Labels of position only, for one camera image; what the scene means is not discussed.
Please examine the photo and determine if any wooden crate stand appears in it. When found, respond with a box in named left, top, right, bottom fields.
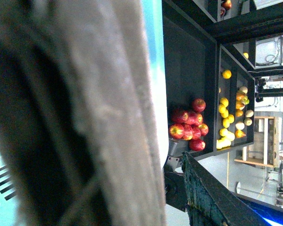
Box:
left=234, top=116, right=282, bottom=168

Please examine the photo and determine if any yellow lemon pile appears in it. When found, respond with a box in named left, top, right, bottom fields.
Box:
left=216, top=69, right=236, bottom=150

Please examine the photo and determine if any black fruit display shelf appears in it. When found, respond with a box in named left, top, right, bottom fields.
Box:
left=162, top=0, right=283, bottom=160

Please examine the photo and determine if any red apple pile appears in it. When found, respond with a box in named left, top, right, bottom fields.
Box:
left=168, top=98, right=209, bottom=152

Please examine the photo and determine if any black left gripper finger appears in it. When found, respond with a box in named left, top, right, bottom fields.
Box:
left=182, top=152, right=269, bottom=226

